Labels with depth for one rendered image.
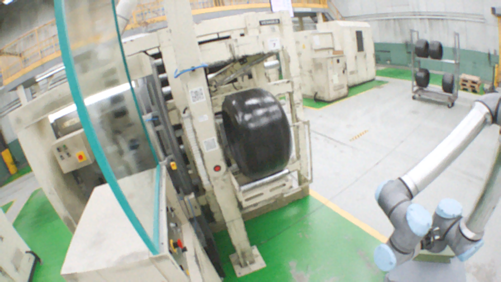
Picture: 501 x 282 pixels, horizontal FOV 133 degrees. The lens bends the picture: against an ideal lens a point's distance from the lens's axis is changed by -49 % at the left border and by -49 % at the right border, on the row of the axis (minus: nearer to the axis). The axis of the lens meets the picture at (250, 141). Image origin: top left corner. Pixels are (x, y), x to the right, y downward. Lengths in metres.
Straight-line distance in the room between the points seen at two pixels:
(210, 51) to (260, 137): 0.65
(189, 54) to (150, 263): 0.93
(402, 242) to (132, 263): 0.74
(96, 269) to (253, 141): 0.88
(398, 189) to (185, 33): 1.12
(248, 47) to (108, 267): 1.39
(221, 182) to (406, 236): 1.07
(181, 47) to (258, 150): 0.66
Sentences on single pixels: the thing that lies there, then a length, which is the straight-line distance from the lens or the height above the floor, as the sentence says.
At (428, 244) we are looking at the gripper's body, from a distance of 0.88.
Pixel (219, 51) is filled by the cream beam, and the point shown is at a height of 1.71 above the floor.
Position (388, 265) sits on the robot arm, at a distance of 0.70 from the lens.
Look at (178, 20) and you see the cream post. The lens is 1.16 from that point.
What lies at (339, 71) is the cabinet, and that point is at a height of 0.79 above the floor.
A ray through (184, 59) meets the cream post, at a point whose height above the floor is 1.71.
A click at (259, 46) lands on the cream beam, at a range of 1.51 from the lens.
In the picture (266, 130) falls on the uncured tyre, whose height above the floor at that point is 1.27.
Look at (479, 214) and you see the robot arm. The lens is 1.08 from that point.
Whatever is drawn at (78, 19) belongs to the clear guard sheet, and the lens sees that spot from 0.57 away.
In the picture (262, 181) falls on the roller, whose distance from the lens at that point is 1.35.
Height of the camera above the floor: 1.69
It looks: 24 degrees down
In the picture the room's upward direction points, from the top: 11 degrees counter-clockwise
